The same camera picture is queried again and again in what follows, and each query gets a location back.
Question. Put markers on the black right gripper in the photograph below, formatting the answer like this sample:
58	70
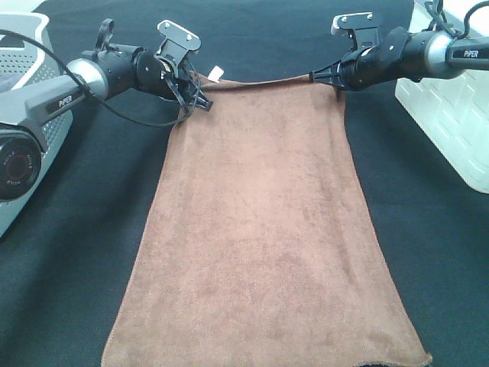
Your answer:
356	71

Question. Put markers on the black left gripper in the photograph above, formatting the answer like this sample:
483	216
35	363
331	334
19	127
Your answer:
151	77

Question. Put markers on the brown towel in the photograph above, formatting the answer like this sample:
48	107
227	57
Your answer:
259	249

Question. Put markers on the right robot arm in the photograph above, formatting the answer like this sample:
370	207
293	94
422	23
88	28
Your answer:
402	54

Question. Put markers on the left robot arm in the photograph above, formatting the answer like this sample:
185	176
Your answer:
100	74

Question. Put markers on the white woven storage bin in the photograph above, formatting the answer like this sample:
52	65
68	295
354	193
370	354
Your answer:
454	116

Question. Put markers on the white perforated laundry basket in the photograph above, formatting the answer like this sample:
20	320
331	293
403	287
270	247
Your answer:
29	144

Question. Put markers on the folded purple cloth in basket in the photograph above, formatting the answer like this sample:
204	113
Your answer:
9	82

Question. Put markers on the black table cloth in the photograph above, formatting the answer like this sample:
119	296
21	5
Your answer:
66	259

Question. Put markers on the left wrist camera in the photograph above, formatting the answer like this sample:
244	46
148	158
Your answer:
177	42

